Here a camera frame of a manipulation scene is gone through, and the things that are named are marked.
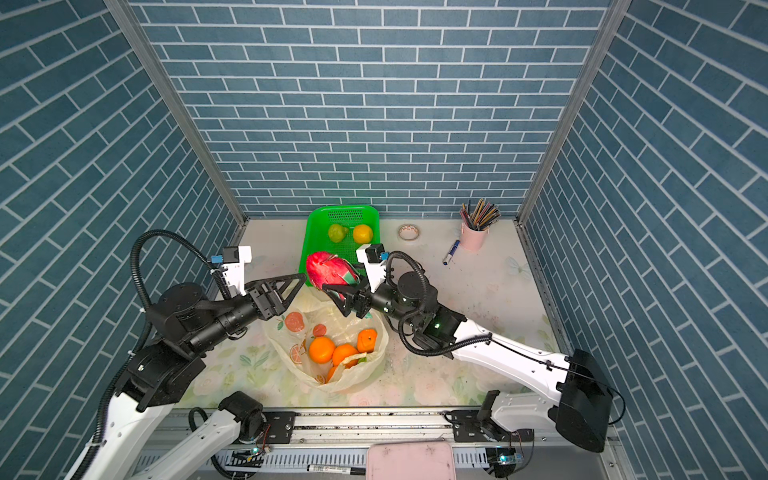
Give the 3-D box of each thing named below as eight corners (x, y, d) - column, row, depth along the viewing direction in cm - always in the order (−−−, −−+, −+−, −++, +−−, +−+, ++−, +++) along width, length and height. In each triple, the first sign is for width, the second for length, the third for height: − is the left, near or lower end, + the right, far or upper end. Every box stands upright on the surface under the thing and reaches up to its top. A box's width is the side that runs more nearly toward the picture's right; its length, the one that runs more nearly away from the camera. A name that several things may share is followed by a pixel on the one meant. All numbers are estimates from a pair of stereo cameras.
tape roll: (398, 240, 117) (398, 236, 115) (398, 228, 121) (398, 224, 119) (419, 240, 117) (419, 236, 115) (418, 228, 121) (419, 224, 119)
